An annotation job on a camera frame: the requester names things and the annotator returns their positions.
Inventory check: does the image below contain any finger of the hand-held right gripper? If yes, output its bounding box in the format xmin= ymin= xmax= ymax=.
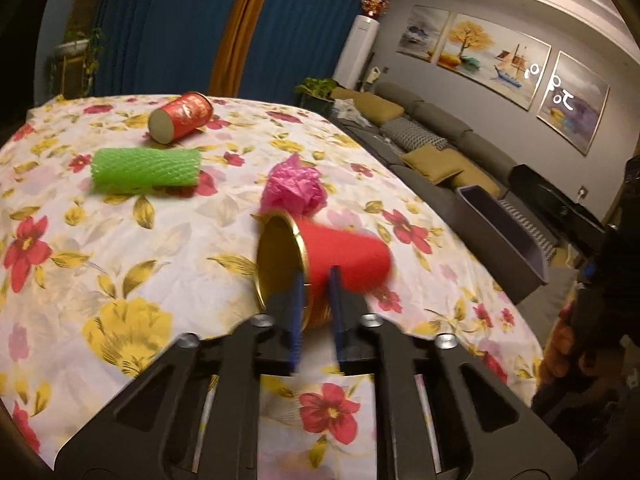
xmin=510 ymin=164 xmax=607 ymax=246

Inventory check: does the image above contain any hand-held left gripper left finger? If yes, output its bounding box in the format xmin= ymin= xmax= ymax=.
xmin=54 ymin=272 xmax=307 ymax=480

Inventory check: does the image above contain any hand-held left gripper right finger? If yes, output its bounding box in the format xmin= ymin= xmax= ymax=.
xmin=327 ymin=266 xmax=578 ymax=480

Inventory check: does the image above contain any red cup with gold rim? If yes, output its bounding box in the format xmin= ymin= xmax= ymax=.
xmin=255 ymin=211 xmax=392 ymax=328

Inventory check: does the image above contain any dark purple bin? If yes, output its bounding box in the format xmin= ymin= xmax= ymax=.
xmin=456 ymin=185 xmax=549 ymax=286

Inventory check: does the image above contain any person's right hand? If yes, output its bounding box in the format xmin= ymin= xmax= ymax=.
xmin=542 ymin=300 xmax=581 ymax=391

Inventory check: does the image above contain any grey patterned cushion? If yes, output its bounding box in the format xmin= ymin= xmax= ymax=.
xmin=382 ymin=119 xmax=448 ymax=152
xmin=500 ymin=197 xmax=556 ymax=261

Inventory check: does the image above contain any mustard cushion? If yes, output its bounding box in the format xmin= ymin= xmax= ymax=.
xmin=400 ymin=145 xmax=463 ymax=183
xmin=329 ymin=87 xmax=405 ymax=126
xmin=450 ymin=170 xmax=501 ymax=200

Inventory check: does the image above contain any blue and yellow painting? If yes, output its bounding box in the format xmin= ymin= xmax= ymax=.
xmin=537 ymin=51 xmax=611 ymax=156

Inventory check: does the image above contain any small crumpled pink bag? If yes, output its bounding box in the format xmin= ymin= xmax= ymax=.
xmin=259 ymin=154 xmax=327 ymax=217

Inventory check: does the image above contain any grey sofa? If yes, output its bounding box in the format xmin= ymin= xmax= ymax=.
xmin=327 ymin=82 xmax=601 ymax=306

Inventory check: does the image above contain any wide tree and boat painting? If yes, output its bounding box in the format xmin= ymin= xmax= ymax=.
xmin=436 ymin=12 xmax=552 ymax=111

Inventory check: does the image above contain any floral tablecloth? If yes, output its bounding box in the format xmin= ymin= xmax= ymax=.
xmin=0 ymin=92 xmax=545 ymax=480

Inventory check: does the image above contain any white cloth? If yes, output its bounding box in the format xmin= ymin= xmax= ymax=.
xmin=332 ymin=99 xmax=373 ymax=126

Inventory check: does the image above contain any green foam net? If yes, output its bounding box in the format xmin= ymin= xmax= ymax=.
xmin=90 ymin=146 xmax=202 ymax=195

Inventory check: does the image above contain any small landscape painting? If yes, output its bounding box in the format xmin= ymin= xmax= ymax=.
xmin=396 ymin=5 xmax=451 ymax=63

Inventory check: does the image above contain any green potted plant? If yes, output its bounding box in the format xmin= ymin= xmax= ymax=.
xmin=295 ymin=77 xmax=338 ymax=111

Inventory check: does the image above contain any red patterned paper cup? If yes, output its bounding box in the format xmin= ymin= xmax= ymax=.
xmin=148 ymin=92 xmax=214 ymax=144

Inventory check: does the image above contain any white standing air conditioner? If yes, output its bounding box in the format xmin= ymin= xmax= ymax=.
xmin=334 ymin=15 xmax=379 ymax=92

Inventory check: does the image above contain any blue curtain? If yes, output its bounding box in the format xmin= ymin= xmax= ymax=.
xmin=240 ymin=0 xmax=373 ymax=106
xmin=92 ymin=0 xmax=241 ymax=97

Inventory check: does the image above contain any orange curtain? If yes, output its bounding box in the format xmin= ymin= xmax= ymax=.
xmin=210 ymin=0 xmax=283 ymax=97

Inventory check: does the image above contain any gold plant stand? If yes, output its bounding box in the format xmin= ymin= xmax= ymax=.
xmin=62 ymin=57 xmax=96 ymax=97

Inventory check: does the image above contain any trailing plant in white pot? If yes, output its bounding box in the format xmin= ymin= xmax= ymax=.
xmin=49 ymin=27 xmax=106 ymax=93

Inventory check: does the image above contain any black television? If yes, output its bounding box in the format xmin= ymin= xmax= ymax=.
xmin=0 ymin=0 xmax=48 ymax=131

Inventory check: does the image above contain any brown curtain panel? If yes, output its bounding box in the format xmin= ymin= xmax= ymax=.
xmin=65 ymin=0 xmax=116 ymax=96

